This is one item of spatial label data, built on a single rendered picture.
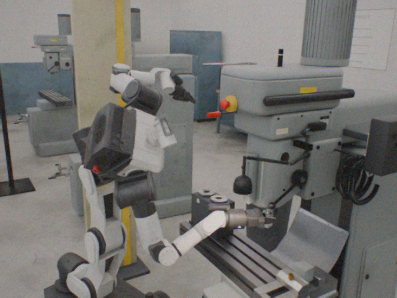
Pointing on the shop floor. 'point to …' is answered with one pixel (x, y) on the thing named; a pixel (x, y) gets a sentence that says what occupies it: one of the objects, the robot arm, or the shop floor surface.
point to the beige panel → (103, 88)
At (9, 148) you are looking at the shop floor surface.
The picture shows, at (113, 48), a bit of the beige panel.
